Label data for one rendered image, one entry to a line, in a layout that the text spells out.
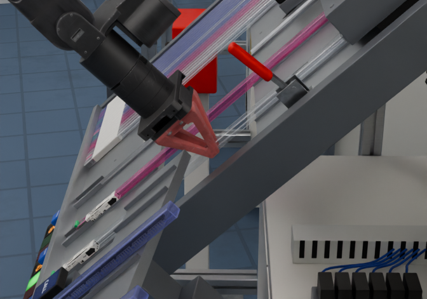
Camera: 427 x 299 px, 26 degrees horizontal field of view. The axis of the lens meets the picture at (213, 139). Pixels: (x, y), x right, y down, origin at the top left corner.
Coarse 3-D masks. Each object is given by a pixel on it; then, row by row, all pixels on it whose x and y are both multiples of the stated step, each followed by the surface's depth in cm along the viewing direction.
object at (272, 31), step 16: (304, 0) 134; (320, 0) 128; (272, 16) 140; (288, 16) 134; (304, 16) 128; (256, 32) 140; (272, 32) 134; (288, 32) 128; (320, 32) 119; (336, 32) 114; (368, 32) 107; (256, 48) 134; (272, 48) 129; (304, 48) 119; (320, 48) 115; (352, 48) 107; (288, 64) 119; (320, 64) 110; (336, 64) 107; (304, 80) 111; (320, 80) 107; (256, 96) 120; (272, 112) 111
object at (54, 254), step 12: (96, 108) 176; (96, 120) 172; (84, 144) 162; (84, 156) 158; (84, 168) 155; (72, 180) 150; (84, 180) 153; (72, 192) 147; (72, 204) 144; (60, 216) 140; (72, 216) 142; (60, 228) 137; (60, 240) 135; (48, 252) 131; (60, 252) 133; (48, 264) 128; (60, 264) 131; (48, 276) 126
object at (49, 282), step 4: (56, 272) 114; (52, 276) 114; (56, 276) 113; (48, 280) 114; (52, 280) 113; (56, 280) 112; (44, 284) 114; (48, 284) 113; (52, 284) 112; (36, 288) 115; (40, 288) 114; (44, 288) 113; (48, 288) 112; (36, 292) 114; (40, 292) 113; (44, 292) 112; (36, 296) 113; (40, 296) 112
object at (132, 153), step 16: (128, 144) 149; (144, 144) 142; (112, 160) 149; (128, 160) 143; (144, 160) 136; (96, 176) 150; (112, 176) 142; (128, 176) 136; (96, 192) 143; (128, 192) 130; (80, 208) 143; (112, 208) 131; (96, 224) 132; (80, 240) 132; (112, 240) 121; (64, 256) 132; (96, 256) 122; (80, 272) 122
